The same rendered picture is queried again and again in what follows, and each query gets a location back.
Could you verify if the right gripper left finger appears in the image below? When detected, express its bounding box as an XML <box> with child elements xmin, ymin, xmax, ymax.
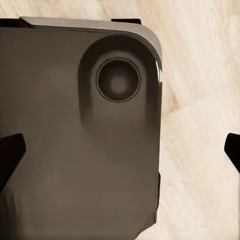
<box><xmin>0</xmin><ymin>133</ymin><xmax>26</xmax><ymax>193</ymax></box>

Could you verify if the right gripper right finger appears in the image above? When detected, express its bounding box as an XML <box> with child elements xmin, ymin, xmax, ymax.
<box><xmin>224</xmin><ymin>133</ymin><xmax>240</xmax><ymax>172</ymax></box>

